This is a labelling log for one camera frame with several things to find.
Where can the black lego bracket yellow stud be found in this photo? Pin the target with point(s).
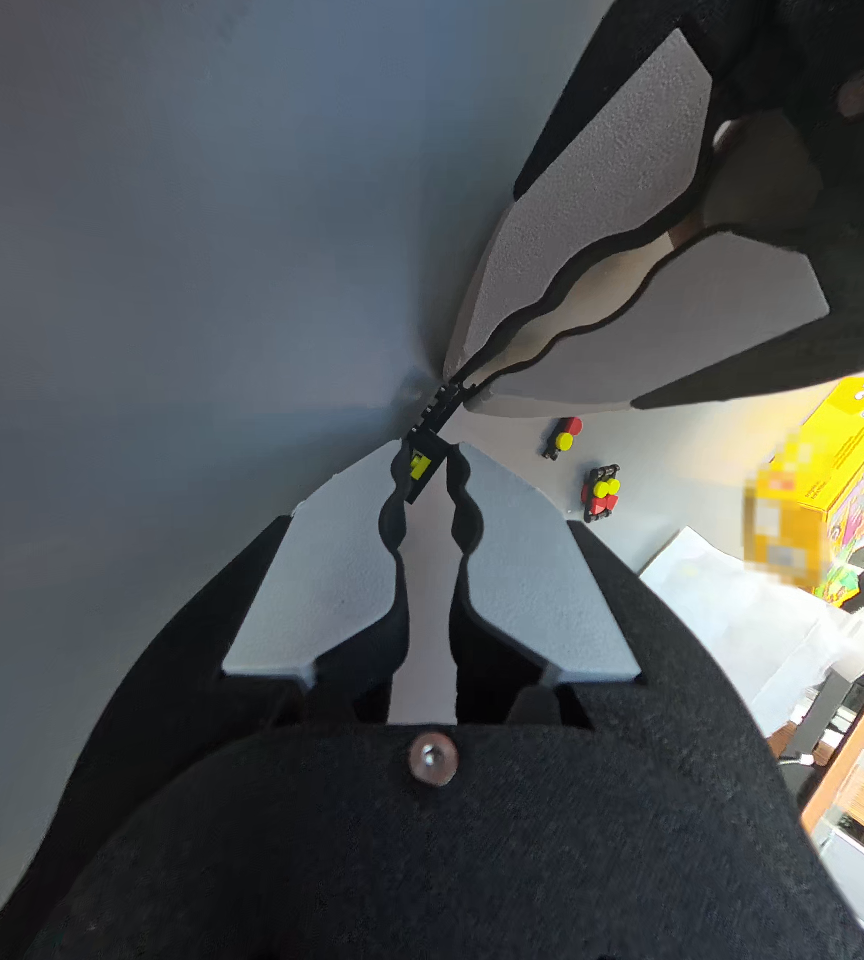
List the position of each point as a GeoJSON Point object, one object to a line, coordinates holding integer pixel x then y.
{"type": "Point", "coordinates": [425, 450]}

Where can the black red yellow brick plate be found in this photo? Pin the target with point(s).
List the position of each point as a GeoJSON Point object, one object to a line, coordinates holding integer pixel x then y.
{"type": "Point", "coordinates": [601, 491]}

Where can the torn printed white paper bag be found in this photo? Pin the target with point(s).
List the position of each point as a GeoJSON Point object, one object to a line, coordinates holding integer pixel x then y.
{"type": "Point", "coordinates": [762, 630]}

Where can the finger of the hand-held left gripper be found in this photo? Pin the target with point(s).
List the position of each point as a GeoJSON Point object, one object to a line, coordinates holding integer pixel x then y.
{"type": "Point", "coordinates": [702, 323]}
{"type": "Point", "coordinates": [597, 195]}

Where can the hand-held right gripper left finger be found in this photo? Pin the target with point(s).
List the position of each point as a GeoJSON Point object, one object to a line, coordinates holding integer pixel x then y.
{"type": "Point", "coordinates": [312, 600]}

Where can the small yellow red lego piece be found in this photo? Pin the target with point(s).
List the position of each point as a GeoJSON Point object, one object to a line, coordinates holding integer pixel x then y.
{"type": "Point", "coordinates": [562, 437]}

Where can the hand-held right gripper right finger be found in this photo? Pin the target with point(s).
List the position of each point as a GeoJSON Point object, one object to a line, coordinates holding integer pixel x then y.
{"type": "Point", "coordinates": [552, 600]}

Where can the colourful cardboard lego box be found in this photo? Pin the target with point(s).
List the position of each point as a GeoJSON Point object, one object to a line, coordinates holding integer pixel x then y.
{"type": "Point", "coordinates": [837, 480]}

